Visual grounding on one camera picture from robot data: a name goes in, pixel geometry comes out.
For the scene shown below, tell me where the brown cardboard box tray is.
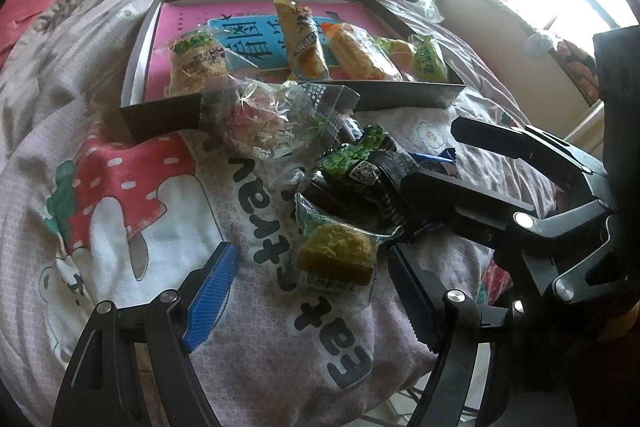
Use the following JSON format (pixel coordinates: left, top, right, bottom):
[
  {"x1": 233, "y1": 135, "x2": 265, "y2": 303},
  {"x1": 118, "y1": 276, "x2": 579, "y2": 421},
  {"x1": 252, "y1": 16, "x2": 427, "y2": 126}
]
[{"x1": 120, "y1": 0, "x2": 467, "y2": 142}]

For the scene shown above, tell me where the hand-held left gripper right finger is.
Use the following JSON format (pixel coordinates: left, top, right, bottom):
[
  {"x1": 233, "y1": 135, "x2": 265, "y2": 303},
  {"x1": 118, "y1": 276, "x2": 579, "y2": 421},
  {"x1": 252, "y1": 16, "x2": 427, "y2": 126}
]
[{"x1": 387, "y1": 244, "x2": 551, "y2": 427}]

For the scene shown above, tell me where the clear yellow cake packet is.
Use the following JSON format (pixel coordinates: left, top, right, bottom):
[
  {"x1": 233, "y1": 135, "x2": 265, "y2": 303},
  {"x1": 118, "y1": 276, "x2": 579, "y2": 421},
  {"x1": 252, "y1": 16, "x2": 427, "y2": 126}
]
[{"x1": 375, "y1": 36, "x2": 417, "y2": 70}]

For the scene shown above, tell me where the light green snack packet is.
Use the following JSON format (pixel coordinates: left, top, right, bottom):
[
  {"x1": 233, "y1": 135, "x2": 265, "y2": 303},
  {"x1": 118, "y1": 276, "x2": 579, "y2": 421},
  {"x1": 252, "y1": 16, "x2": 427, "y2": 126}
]
[{"x1": 407, "y1": 33, "x2": 449, "y2": 82}]

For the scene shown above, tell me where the black green-topped snack packet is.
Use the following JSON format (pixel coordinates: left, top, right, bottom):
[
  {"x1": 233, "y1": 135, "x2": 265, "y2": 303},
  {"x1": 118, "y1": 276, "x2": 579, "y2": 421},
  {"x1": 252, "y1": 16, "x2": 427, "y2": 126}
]
[{"x1": 317, "y1": 124, "x2": 418, "y2": 228}]

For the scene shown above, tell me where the yellow cartoon snack packet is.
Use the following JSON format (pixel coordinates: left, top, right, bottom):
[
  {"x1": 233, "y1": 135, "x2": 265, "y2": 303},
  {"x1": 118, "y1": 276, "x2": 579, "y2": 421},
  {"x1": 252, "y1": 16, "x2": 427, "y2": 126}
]
[{"x1": 274, "y1": 0, "x2": 332, "y2": 82}]

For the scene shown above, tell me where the green floss cake packet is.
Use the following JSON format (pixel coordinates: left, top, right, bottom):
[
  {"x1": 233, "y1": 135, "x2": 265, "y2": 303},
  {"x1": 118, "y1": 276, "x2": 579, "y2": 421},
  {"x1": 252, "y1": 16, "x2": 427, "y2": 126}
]
[{"x1": 294, "y1": 193, "x2": 403, "y2": 290}]

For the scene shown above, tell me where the clear floss cake packet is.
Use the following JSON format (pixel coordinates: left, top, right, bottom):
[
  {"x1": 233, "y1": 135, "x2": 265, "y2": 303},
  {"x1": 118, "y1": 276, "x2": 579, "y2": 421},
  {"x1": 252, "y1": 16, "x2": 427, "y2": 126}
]
[{"x1": 155, "y1": 29, "x2": 261, "y2": 100}]

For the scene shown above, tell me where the dark brown snack packet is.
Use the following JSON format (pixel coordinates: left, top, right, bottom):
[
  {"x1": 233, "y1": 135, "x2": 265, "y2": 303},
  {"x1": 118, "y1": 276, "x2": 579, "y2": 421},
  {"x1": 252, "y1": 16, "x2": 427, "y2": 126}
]
[{"x1": 299, "y1": 169, "x2": 351, "y2": 218}]

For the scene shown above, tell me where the blue brown pie packet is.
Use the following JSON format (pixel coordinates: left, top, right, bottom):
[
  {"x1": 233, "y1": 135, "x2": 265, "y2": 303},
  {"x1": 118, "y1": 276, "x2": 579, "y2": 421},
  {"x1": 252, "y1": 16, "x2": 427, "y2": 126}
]
[{"x1": 410, "y1": 148, "x2": 458, "y2": 178}]

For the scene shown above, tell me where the orange snack packet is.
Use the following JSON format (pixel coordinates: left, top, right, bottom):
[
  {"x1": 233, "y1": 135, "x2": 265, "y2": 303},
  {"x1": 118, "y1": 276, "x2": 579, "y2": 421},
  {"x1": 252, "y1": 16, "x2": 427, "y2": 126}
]
[{"x1": 321, "y1": 22, "x2": 403, "y2": 82}]

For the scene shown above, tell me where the printed strawberry quilt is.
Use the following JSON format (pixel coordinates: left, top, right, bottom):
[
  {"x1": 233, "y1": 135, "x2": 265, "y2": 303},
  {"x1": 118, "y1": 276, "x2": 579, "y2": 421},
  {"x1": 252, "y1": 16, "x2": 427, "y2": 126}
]
[{"x1": 0, "y1": 0, "x2": 556, "y2": 408}]

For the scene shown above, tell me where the pink book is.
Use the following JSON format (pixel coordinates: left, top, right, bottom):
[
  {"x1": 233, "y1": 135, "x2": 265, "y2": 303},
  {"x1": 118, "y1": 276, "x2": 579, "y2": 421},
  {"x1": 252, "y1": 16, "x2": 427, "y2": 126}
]
[{"x1": 145, "y1": 2, "x2": 401, "y2": 100}]

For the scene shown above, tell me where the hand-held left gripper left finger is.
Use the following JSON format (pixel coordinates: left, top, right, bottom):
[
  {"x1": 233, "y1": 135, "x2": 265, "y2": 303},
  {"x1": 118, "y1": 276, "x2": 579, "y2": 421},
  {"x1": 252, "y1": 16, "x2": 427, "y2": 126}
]
[{"x1": 50, "y1": 242, "x2": 241, "y2": 427}]

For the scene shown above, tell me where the clear candy bag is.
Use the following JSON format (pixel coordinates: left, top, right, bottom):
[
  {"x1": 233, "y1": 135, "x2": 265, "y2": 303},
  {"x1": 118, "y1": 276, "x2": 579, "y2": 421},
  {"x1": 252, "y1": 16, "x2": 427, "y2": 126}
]
[{"x1": 200, "y1": 77, "x2": 361, "y2": 160}]

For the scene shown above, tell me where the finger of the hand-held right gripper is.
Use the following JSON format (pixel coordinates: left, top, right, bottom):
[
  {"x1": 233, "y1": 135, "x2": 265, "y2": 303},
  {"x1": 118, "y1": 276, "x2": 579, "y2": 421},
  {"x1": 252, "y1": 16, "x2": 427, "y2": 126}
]
[
  {"x1": 400, "y1": 171, "x2": 627, "y2": 304},
  {"x1": 449, "y1": 116, "x2": 609, "y2": 208}
]

